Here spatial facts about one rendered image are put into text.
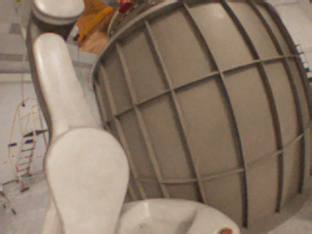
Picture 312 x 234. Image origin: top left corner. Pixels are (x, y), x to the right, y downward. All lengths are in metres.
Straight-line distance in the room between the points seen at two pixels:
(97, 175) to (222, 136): 0.44
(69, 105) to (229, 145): 0.52
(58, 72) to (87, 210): 0.26
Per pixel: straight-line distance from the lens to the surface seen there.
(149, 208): 0.63
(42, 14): 0.39
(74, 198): 0.22
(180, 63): 0.55
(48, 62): 0.32
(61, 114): 0.28
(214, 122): 0.53
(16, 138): 7.61
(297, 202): 0.95
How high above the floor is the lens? 0.68
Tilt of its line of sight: 2 degrees up
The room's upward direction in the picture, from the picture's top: 18 degrees counter-clockwise
